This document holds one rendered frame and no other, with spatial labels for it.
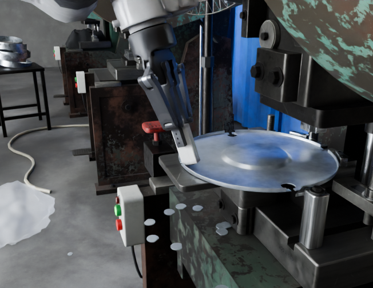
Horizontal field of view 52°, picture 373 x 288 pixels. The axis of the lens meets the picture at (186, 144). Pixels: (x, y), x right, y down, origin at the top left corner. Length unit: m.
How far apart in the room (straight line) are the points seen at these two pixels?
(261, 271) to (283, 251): 0.05
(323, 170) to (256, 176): 0.12
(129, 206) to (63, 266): 0.92
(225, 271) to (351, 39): 0.46
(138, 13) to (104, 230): 1.49
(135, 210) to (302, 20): 0.69
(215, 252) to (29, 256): 1.31
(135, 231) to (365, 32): 0.77
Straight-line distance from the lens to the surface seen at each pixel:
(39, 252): 1.90
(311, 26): 0.31
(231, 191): 0.72
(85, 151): 2.53
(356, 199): 0.70
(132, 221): 0.93
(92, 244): 1.89
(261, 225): 0.71
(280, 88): 0.66
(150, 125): 0.98
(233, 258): 0.68
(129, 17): 0.62
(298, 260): 0.63
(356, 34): 0.28
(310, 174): 0.68
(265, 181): 0.63
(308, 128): 0.76
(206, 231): 0.75
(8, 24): 7.21
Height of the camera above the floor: 1.05
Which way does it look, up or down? 20 degrees down
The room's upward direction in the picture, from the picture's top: straight up
